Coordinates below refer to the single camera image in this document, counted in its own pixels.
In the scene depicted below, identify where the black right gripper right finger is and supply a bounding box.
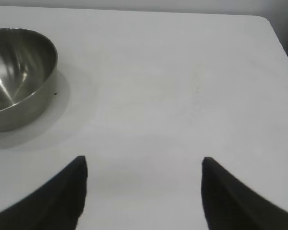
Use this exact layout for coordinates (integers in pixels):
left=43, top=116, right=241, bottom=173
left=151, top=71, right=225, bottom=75
left=201, top=157, right=288, bottom=230

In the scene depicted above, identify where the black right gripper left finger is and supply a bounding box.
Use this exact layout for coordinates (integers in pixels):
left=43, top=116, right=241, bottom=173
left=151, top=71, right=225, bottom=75
left=0, top=155, right=88, bottom=230

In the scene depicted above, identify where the large stainless steel bowl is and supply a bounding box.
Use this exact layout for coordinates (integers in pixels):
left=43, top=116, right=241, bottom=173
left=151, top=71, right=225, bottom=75
left=0, top=28, right=59, bottom=132

